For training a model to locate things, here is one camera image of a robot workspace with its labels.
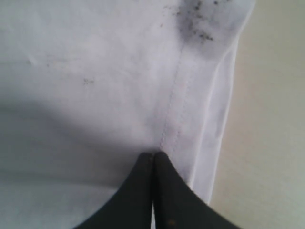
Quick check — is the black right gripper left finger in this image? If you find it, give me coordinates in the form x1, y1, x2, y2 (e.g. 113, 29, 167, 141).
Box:
76, 153, 153, 229

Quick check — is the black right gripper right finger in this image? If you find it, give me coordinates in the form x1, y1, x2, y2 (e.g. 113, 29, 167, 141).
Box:
152, 152, 238, 229

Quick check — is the white t-shirt red Chinese lettering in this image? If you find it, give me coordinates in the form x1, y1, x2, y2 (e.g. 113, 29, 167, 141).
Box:
0, 0, 255, 229

